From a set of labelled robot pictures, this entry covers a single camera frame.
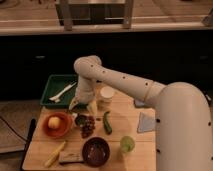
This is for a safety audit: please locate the brown scrub brush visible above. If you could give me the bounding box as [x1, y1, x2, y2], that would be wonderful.
[59, 152, 84, 165]

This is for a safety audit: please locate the white plastic spatula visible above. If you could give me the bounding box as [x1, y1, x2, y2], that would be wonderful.
[49, 82, 77, 103]

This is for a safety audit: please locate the metal frame stand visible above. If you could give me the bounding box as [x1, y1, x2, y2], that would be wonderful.
[54, 0, 134, 31]

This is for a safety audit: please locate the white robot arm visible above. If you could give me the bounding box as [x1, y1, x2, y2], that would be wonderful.
[74, 55, 213, 171]

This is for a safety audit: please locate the green cucumber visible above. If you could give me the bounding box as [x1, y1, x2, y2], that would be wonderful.
[103, 111, 112, 135]

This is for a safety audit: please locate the blue folded cloth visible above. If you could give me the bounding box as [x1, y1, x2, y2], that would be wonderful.
[137, 113, 155, 133]

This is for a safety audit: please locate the white cylindrical container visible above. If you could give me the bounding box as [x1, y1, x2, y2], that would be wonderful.
[98, 86, 115, 108]

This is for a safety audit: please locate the blue sponge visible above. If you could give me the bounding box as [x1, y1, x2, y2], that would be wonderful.
[134, 99, 147, 108]

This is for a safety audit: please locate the yellow lemon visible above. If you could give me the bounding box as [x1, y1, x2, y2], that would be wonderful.
[48, 117, 61, 129]

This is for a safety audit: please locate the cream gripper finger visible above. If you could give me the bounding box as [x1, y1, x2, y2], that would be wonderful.
[68, 97, 79, 111]
[87, 100, 98, 116]

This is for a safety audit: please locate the green plastic cup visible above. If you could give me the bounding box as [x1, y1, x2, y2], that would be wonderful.
[120, 136, 135, 153]

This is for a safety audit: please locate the dark maroon bowl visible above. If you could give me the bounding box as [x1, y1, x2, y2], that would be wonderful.
[82, 137, 110, 167]

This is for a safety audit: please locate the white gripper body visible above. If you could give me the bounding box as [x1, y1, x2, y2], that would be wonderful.
[75, 76, 95, 104]

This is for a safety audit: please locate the green plastic tray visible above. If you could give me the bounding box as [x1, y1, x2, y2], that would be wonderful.
[40, 74, 78, 109]

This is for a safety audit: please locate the orange bowl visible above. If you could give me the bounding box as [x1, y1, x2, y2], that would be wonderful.
[42, 112, 73, 138]

